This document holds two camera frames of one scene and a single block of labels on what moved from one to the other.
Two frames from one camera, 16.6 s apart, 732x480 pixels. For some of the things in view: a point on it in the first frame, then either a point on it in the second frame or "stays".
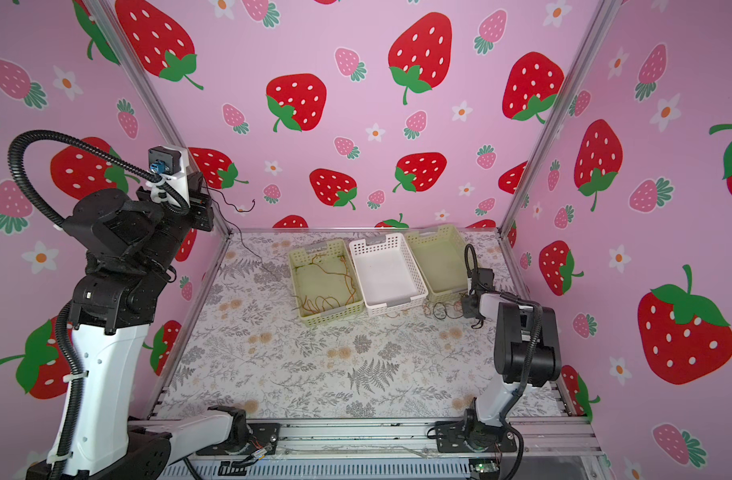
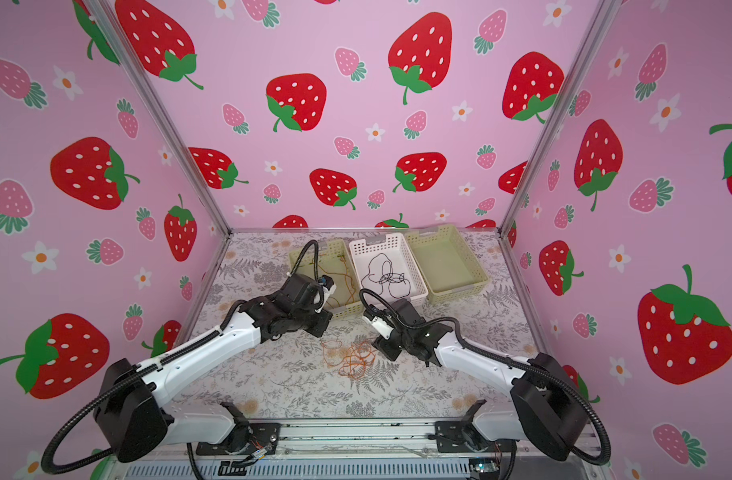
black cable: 241,210 -> 369,268
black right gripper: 466,306 -> 380,344
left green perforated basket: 325,282 stays
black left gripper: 199,211 -> 326,316
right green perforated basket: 441,258 stays
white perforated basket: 389,279 stays
